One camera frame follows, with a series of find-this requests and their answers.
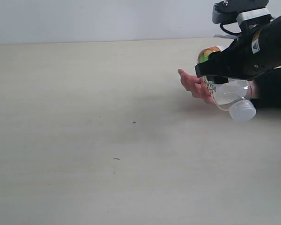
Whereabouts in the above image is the open bare human hand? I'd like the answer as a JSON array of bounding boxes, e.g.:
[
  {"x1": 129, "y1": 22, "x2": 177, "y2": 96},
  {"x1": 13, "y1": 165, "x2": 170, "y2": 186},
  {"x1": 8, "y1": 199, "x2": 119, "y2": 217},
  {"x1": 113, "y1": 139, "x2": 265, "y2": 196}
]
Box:
[{"x1": 177, "y1": 68, "x2": 257, "y2": 105}]

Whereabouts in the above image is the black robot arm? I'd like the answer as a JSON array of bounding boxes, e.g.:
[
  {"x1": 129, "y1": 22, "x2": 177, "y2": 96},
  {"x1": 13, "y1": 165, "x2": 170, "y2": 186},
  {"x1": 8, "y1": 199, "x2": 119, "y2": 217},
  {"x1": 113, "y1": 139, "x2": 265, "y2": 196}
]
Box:
[{"x1": 195, "y1": 16, "x2": 281, "y2": 81}]

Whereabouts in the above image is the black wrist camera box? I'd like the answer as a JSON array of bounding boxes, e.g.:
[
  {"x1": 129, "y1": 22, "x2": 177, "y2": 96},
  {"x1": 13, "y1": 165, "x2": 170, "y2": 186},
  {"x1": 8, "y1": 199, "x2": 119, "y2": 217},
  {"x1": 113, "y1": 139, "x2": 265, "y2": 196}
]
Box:
[{"x1": 212, "y1": 0, "x2": 271, "y2": 25}]

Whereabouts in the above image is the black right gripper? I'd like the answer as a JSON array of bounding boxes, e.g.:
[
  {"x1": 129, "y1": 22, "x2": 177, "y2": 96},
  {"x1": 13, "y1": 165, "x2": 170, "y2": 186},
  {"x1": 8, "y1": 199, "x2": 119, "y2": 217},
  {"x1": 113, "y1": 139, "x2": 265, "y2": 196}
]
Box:
[{"x1": 195, "y1": 20, "x2": 281, "y2": 84}]

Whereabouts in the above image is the black sleeved forearm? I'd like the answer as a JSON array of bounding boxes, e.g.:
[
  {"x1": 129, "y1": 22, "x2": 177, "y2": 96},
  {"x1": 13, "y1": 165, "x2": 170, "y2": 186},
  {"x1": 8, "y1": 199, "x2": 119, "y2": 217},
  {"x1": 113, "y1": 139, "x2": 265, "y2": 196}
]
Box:
[{"x1": 251, "y1": 67, "x2": 281, "y2": 109}]

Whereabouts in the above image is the black flat cable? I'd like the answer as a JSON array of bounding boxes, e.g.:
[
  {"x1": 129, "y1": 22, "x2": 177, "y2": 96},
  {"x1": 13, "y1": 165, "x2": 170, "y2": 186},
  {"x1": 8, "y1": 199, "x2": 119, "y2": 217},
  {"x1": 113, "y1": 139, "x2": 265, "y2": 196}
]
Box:
[{"x1": 219, "y1": 22, "x2": 243, "y2": 36}]

